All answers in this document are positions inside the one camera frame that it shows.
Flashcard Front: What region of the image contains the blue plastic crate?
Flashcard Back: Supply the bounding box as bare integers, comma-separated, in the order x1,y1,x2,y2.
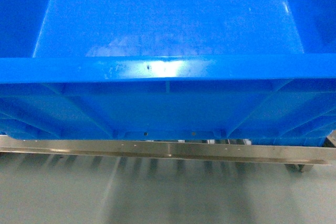
1,0,335,146

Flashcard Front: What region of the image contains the stainless steel shelf rail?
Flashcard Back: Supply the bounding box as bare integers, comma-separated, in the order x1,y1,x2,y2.
1,135,335,172

